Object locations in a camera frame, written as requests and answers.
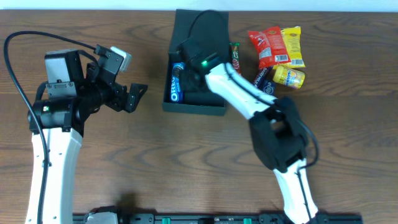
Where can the KitKat chocolate bar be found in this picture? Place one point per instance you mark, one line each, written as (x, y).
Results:
(235, 56)

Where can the blue Oreo cookie pack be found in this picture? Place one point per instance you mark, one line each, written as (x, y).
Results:
(176, 93)

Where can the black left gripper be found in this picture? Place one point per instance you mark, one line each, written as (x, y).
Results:
(121, 98)

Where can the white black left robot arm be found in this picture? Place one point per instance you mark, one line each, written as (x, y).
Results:
(78, 85)

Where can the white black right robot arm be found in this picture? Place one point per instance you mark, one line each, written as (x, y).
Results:
(279, 136)

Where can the blue Eclipse mint pack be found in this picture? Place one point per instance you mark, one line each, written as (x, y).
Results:
(268, 87)

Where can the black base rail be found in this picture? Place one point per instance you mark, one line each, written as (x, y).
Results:
(148, 218)

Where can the yellow snack bag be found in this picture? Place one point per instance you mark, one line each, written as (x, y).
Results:
(291, 38)

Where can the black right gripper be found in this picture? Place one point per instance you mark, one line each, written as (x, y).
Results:
(189, 82)

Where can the black box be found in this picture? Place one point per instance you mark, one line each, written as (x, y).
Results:
(200, 42)

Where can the yellow Mentos gum bottle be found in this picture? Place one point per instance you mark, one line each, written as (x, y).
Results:
(289, 77)

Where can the purple Dairy Milk bar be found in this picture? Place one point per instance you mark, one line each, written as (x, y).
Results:
(261, 76)

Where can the red snack bag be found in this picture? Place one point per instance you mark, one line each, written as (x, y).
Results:
(270, 47)

